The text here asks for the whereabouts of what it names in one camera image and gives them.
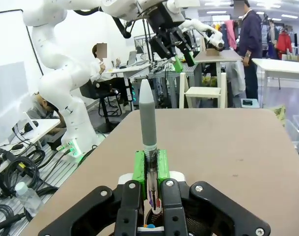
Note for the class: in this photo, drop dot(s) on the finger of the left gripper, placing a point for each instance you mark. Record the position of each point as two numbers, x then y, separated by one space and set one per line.
186 44
164 46

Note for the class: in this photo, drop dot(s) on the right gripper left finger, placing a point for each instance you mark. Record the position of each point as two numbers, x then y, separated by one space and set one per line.
128 209

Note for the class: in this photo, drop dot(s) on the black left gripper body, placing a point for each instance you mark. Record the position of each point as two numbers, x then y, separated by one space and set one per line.
164 20

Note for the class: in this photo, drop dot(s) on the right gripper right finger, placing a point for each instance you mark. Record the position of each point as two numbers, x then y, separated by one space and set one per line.
173 209

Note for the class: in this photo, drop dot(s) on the grey capped clear pen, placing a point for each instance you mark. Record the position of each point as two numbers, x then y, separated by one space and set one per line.
148 118

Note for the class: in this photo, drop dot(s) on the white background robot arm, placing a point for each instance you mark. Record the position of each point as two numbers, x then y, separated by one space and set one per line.
203 25

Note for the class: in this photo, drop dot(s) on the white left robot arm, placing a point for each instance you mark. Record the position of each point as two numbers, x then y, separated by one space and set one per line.
58 81

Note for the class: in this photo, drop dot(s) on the small cardboard box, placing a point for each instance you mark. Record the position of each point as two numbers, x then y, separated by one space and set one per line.
212 51

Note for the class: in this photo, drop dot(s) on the silver laptop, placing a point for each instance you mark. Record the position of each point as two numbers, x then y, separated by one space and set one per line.
133 57

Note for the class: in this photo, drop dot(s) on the wood top table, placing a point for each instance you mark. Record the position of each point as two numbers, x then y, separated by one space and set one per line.
218 56

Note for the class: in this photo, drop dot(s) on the white desk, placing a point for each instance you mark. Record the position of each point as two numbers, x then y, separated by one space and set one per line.
129 70

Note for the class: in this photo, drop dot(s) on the pink hanging garment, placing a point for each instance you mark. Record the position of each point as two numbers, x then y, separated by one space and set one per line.
230 34

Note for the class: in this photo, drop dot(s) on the white wooden stool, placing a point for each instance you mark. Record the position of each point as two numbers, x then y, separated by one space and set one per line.
203 92

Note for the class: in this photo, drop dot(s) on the standing person in navy jacket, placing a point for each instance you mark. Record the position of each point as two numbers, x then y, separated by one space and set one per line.
250 49

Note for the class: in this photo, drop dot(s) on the seated person in white shirt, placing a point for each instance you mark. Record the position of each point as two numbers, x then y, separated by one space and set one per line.
100 71

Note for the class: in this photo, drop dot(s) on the black office chair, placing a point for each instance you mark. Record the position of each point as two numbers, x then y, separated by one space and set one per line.
103 108

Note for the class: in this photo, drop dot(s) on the white table with thin legs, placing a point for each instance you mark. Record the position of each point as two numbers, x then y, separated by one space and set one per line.
279 65

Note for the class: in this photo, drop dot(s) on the red jacket on rack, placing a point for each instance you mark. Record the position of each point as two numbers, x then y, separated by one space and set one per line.
284 44

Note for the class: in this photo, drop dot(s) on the clear water bottle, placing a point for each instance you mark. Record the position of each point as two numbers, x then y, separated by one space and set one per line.
29 199

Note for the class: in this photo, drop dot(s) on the white low table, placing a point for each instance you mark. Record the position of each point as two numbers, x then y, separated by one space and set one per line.
29 127

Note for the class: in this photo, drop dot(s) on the black computer mouse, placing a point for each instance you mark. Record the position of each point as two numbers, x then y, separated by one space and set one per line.
29 127

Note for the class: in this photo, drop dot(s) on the crouching person in grey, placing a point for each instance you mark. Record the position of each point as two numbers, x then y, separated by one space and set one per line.
41 108

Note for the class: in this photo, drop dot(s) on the clear plastic bin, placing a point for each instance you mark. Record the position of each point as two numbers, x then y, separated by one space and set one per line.
297 137

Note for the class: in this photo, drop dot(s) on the white screen panel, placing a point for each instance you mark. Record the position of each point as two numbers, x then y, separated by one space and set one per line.
9 81

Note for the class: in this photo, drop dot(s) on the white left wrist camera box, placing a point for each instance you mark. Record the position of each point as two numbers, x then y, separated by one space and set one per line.
176 8

